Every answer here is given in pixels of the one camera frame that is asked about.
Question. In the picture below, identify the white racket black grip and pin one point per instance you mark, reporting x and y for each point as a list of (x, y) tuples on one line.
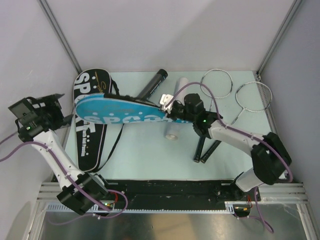
[(220, 83)]

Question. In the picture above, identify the grey aluminium frame post right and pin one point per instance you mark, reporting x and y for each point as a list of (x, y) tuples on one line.
[(280, 34)]

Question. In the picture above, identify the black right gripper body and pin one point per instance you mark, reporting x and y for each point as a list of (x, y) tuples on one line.
[(178, 111)]

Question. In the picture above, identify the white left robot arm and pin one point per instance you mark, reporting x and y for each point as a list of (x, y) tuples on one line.
[(37, 119)]

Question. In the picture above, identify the black shuttlecock tube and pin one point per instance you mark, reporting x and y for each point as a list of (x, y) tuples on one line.
[(153, 84)]

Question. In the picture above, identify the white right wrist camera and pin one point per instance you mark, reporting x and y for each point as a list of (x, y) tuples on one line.
[(166, 103)]

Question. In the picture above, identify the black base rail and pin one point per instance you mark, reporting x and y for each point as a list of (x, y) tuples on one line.
[(180, 195)]

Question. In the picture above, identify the grey aluminium frame post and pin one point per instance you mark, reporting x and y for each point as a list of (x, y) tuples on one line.
[(280, 34), (49, 14)]

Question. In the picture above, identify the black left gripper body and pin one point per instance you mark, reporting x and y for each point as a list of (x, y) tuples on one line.
[(52, 111)]

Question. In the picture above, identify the black sport racket cover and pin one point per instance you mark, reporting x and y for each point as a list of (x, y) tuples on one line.
[(90, 137)]

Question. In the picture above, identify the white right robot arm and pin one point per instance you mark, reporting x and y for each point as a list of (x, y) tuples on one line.
[(270, 159)]

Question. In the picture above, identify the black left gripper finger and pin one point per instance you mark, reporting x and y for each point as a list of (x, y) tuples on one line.
[(51, 97), (66, 121)]

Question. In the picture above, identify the blue sport racket cover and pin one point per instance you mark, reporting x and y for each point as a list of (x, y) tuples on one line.
[(107, 109)]

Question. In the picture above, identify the white shuttlecock tube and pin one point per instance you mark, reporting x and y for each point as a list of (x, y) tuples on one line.
[(172, 129)]

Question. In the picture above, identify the grey aluminium frame post left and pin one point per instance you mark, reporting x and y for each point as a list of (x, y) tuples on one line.
[(49, 14)]

